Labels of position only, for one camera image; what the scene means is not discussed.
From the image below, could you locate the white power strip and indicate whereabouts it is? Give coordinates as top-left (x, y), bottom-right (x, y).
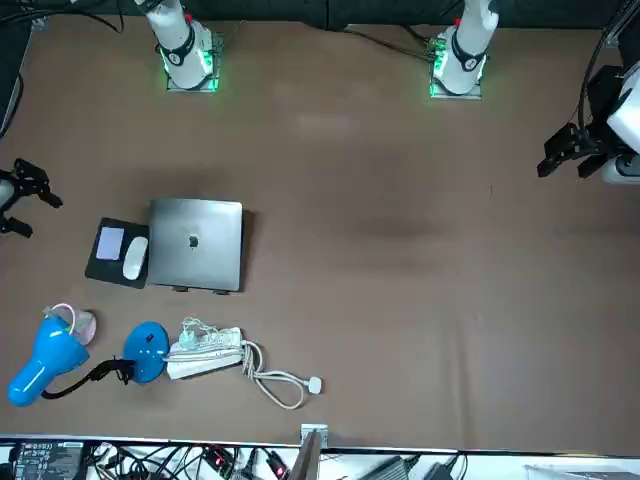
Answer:
top-left (164, 316), bottom-right (247, 382)

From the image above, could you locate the grey power adapter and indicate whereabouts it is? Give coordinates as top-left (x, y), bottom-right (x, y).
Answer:
top-left (358, 453), bottom-right (417, 480)

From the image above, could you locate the grey laptop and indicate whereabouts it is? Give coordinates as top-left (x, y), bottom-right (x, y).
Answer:
top-left (148, 197), bottom-right (245, 293)

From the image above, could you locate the white cable with plug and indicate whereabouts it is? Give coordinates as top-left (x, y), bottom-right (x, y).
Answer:
top-left (239, 339), bottom-right (324, 412)

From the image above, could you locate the black base cable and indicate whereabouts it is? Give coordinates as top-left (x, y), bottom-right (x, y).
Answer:
top-left (343, 23), bottom-right (437, 65)

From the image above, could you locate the black mouse pad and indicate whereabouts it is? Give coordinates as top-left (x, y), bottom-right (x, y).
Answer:
top-left (84, 216), bottom-right (152, 290)

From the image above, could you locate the blue desk lamp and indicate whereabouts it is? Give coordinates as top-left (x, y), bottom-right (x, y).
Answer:
top-left (6, 314), bottom-right (172, 408)

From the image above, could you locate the aluminium frame post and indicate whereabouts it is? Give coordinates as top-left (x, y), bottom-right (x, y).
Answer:
top-left (289, 423), bottom-right (330, 480)
top-left (604, 0), bottom-right (633, 49)

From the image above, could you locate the large black power adapter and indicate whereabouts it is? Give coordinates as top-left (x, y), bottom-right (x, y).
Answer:
top-left (6, 439), bottom-right (87, 480)

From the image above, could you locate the pink mesh pen cup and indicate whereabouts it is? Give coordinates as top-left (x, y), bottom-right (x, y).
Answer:
top-left (43, 302), bottom-right (98, 348)

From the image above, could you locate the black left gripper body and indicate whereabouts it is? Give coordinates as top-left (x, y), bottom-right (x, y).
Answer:
top-left (574, 64), bottom-right (625, 157)

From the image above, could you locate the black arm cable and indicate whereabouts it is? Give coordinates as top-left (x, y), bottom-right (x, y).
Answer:
top-left (576, 0), bottom-right (622, 132)

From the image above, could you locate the white computer mouse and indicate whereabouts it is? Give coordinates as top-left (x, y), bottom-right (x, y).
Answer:
top-left (122, 236), bottom-right (150, 282)

